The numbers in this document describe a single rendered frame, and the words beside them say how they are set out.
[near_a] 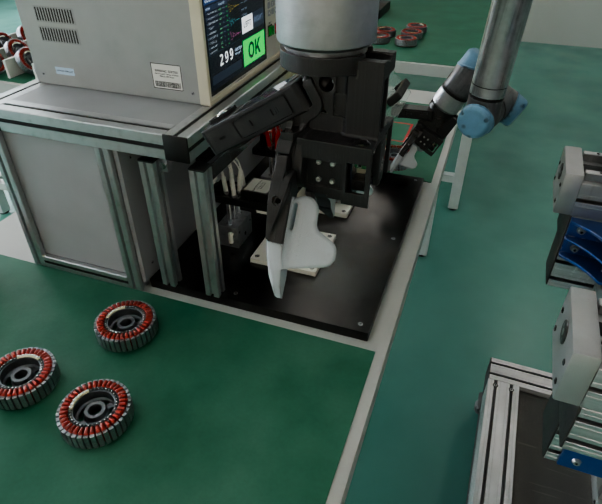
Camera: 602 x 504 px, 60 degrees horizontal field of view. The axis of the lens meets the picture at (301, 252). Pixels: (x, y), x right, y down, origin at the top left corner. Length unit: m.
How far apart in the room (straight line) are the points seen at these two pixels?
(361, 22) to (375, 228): 0.90
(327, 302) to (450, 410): 0.95
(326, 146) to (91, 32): 0.74
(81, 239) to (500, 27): 0.95
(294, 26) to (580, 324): 0.53
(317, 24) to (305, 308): 0.71
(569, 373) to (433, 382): 1.24
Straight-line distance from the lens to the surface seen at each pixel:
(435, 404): 1.89
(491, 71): 1.20
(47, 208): 1.18
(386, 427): 1.80
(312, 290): 1.06
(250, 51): 1.13
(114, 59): 1.07
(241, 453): 0.84
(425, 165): 1.61
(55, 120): 1.02
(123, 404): 0.89
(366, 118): 0.41
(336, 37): 0.39
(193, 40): 0.96
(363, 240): 1.21
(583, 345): 0.73
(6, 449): 0.96
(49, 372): 0.98
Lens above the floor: 1.46
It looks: 36 degrees down
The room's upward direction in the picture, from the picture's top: straight up
